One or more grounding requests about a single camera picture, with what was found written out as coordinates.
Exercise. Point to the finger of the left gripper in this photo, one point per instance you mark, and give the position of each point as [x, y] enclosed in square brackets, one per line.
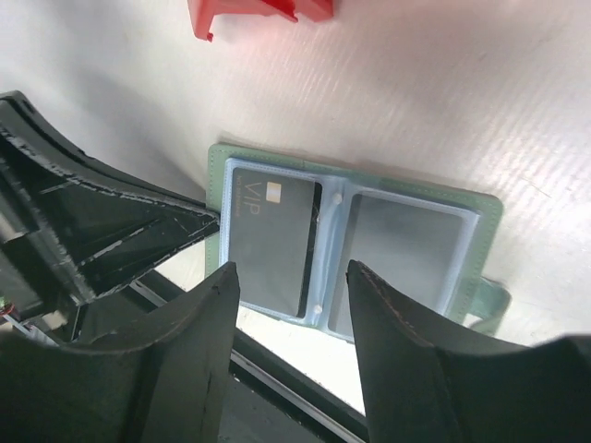
[129, 226]

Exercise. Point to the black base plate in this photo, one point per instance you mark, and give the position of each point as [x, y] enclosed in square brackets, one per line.
[303, 401]

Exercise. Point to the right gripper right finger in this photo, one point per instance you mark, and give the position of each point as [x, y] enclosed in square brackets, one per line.
[425, 378]

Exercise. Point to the red plastic card bin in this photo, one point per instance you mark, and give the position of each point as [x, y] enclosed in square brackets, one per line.
[203, 12]

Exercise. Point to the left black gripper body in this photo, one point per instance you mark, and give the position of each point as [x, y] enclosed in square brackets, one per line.
[41, 233]

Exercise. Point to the green leather card holder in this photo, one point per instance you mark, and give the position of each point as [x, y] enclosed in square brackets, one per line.
[428, 241]

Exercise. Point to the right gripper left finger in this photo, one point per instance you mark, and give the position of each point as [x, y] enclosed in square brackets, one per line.
[160, 378]

